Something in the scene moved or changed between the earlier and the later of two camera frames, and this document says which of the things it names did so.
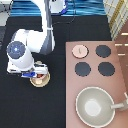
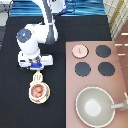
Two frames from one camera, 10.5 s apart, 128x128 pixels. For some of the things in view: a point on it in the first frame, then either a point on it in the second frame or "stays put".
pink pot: (41, 78) → (39, 91)
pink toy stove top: (101, 67) stays put
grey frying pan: (96, 108) stays put
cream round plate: (41, 80) → (39, 92)
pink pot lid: (80, 51) stays put
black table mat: (23, 105) stays put
